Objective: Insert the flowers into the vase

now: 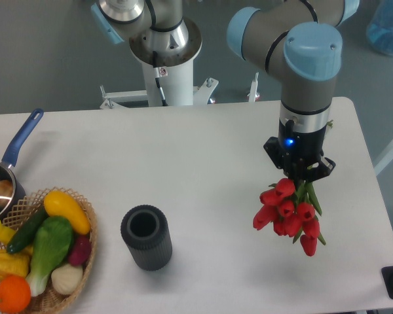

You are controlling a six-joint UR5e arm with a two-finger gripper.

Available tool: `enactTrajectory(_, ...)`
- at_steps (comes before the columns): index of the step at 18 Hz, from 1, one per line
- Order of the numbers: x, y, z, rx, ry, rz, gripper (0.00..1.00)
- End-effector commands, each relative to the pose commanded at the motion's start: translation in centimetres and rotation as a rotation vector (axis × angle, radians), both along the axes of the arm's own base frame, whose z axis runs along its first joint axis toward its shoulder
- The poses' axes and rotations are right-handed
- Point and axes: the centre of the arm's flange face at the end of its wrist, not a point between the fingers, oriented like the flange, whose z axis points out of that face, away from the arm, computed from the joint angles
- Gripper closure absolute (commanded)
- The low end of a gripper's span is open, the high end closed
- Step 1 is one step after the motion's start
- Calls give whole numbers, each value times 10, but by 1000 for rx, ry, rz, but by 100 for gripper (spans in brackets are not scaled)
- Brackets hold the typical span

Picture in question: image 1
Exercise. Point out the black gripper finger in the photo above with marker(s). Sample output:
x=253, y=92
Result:
x=323, y=169
x=278, y=156

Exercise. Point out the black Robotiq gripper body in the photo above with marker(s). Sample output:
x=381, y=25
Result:
x=302, y=137

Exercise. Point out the red tulip bouquet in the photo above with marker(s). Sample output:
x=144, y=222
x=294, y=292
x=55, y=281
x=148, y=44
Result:
x=293, y=209

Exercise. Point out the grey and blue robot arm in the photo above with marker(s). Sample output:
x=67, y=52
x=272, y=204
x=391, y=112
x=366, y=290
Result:
x=297, y=43

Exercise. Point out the dark grey ribbed vase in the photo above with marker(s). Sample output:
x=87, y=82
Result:
x=145, y=231

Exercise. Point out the blue plastic bag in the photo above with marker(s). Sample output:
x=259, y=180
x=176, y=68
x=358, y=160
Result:
x=379, y=32

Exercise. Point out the purple red onion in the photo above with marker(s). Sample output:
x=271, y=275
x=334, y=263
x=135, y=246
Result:
x=80, y=252

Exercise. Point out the yellow squash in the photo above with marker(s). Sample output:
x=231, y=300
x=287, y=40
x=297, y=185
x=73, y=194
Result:
x=58, y=203

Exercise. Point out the green bok choy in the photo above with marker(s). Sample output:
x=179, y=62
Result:
x=51, y=245

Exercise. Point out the white garlic bulb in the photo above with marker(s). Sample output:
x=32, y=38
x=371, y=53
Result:
x=66, y=278

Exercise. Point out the woven wicker basket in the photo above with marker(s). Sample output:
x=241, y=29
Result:
x=51, y=301

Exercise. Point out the green cucumber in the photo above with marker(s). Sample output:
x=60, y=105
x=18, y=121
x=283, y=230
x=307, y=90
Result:
x=26, y=233

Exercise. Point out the yellow banana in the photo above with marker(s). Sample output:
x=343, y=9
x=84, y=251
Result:
x=7, y=233

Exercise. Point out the yellow bell pepper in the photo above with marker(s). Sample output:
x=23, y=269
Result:
x=13, y=264

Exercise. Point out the orange fruit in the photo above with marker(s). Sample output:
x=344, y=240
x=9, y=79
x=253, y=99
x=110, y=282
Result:
x=15, y=294

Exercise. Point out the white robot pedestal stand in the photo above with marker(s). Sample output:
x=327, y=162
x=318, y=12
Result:
x=165, y=86

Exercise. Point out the blue handled saucepan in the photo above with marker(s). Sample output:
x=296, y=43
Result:
x=10, y=158

